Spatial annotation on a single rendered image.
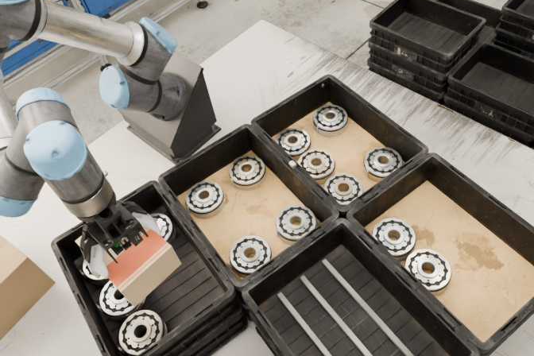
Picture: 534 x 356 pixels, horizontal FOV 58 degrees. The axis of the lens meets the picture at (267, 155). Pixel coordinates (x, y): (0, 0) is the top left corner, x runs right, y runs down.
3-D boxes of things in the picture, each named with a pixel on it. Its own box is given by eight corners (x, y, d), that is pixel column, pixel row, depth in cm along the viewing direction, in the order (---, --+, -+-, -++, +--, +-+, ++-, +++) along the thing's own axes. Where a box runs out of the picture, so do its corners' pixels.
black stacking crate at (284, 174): (168, 202, 136) (156, 178, 127) (253, 148, 144) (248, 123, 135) (245, 310, 113) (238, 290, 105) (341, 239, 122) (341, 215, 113)
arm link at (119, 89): (125, 97, 147) (87, 90, 135) (145, 60, 142) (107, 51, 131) (145, 121, 142) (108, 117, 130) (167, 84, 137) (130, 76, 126)
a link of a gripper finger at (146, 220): (170, 240, 94) (137, 240, 86) (152, 223, 97) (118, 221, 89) (178, 227, 94) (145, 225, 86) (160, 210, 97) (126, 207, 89)
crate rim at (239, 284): (157, 182, 128) (155, 177, 126) (249, 126, 137) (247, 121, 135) (239, 295, 106) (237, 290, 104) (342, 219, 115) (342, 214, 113)
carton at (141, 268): (90, 258, 100) (75, 241, 94) (135, 219, 105) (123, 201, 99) (134, 307, 92) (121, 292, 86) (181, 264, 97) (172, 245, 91)
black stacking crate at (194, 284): (70, 263, 127) (50, 242, 118) (167, 203, 135) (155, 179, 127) (133, 393, 105) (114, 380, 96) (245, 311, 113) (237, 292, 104)
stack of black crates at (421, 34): (363, 95, 245) (367, 22, 211) (396, 64, 257) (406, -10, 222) (432, 131, 226) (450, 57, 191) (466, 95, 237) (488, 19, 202)
